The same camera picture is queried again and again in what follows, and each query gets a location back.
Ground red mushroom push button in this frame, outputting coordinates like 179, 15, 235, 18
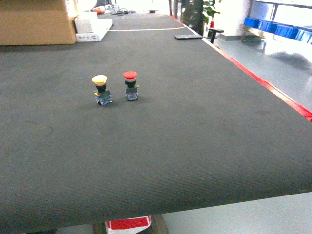
123, 71, 139, 101

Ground yellow mushroom push button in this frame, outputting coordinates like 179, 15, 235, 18
92, 75, 112, 106

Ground black phone on table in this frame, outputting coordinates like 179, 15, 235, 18
174, 34, 203, 40

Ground white flat box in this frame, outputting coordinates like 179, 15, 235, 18
76, 19, 113, 42

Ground green potted plant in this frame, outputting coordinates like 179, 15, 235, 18
181, 0, 221, 35

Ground red white tape roll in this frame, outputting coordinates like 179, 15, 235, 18
105, 216, 152, 234

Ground white foam block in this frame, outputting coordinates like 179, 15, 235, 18
74, 12, 98, 34

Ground large cardboard box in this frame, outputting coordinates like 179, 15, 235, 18
0, 0, 78, 46

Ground blue bins on far rack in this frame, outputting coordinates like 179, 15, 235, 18
243, 17, 312, 44

